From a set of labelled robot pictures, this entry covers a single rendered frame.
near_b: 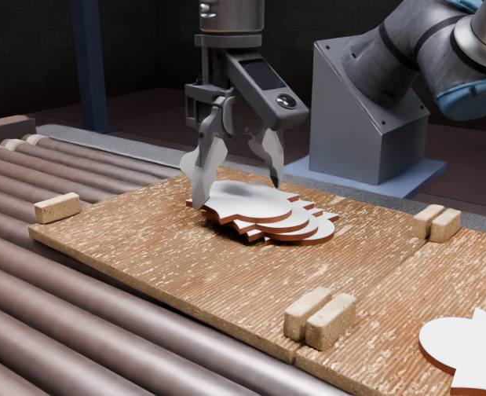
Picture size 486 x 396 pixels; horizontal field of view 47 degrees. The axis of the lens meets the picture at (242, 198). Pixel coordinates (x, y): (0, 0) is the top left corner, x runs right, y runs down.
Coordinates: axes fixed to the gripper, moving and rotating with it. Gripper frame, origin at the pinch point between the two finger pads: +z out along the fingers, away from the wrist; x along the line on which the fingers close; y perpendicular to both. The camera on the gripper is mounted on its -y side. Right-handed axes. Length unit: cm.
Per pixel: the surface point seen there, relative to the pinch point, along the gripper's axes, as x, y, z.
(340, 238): -6.2, -11.3, 3.4
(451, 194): -265, 123, 96
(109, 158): -2.1, 43.1, 5.3
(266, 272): 6.4, -12.2, 3.4
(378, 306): 2.4, -23.9, 3.4
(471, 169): -322, 144, 96
